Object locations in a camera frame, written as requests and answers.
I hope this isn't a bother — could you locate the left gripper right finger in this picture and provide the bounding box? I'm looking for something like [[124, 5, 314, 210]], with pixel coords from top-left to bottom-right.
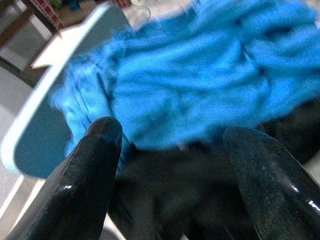
[[223, 126, 320, 240]]

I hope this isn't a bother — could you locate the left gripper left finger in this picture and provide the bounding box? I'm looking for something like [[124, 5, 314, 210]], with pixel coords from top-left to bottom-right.
[[6, 116, 124, 240]]

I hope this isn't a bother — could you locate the bright blue shirt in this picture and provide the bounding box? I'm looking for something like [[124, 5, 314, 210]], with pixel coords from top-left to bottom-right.
[[51, 0, 320, 173]]

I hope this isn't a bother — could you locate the black cloth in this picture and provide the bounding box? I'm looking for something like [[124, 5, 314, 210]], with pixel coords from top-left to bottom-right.
[[107, 99, 320, 240]]

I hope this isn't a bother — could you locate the white folding table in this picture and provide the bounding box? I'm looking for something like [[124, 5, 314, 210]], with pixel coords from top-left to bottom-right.
[[0, 2, 136, 180]]

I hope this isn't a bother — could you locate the brown wooden furniture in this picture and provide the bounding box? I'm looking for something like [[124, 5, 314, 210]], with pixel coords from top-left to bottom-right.
[[0, 0, 62, 87]]

